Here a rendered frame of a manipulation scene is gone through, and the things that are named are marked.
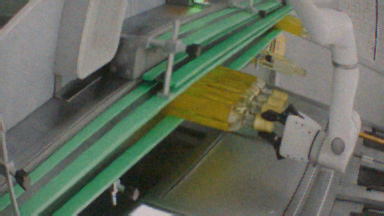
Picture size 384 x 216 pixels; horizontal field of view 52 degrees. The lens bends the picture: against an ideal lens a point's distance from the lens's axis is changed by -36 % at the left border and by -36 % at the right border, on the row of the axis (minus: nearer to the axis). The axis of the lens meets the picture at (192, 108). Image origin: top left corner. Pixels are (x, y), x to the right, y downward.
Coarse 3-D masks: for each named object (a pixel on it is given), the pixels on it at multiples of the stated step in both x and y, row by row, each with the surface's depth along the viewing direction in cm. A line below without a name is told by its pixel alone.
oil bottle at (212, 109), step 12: (180, 96) 125; (192, 96) 124; (204, 96) 125; (216, 96) 126; (168, 108) 127; (180, 108) 126; (192, 108) 125; (204, 108) 124; (216, 108) 123; (228, 108) 122; (240, 108) 123; (192, 120) 126; (204, 120) 125; (216, 120) 124; (228, 120) 123; (240, 120) 123
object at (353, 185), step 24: (288, 96) 186; (360, 120) 176; (168, 144) 144; (192, 144) 144; (360, 144) 157; (144, 168) 131; (168, 168) 133; (360, 168) 139; (120, 192) 117; (144, 192) 120; (312, 192) 118; (336, 192) 122; (360, 192) 121
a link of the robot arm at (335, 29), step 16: (288, 0) 99; (304, 0) 93; (304, 16) 95; (320, 16) 91; (336, 16) 92; (320, 32) 92; (336, 32) 92; (352, 32) 94; (336, 48) 96; (352, 48) 95; (352, 64) 96
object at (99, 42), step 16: (96, 0) 108; (112, 0) 110; (96, 16) 112; (112, 16) 111; (96, 32) 114; (112, 32) 113; (80, 48) 98; (96, 48) 115; (112, 48) 114; (80, 64) 99; (96, 64) 108
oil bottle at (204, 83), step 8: (200, 80) 132; (208, 80) 132; (200, 88) 129; (208, 88) 129; (216, 88) 129; (224, 88) 129; (232, 88) 130; (240, 88) 131; (232, 96) 127; (240, 96) 127; (248, 96) 128; (248, 104) 127; (248, 112) 128
